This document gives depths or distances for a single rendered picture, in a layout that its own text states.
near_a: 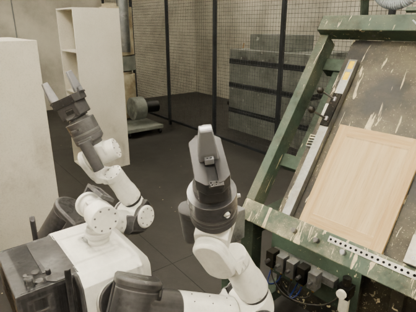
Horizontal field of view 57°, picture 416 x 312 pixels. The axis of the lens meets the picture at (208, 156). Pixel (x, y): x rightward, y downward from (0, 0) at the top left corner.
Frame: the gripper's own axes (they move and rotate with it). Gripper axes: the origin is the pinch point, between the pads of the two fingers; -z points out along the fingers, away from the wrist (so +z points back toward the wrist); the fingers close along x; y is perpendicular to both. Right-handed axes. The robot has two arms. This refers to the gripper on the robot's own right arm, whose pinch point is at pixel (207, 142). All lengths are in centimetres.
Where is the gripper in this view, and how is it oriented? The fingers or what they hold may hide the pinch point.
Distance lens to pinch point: 59.3
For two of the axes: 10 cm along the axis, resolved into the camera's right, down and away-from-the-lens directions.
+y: 9.9, -1.5, 0.6
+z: 0.7, 7.4, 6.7
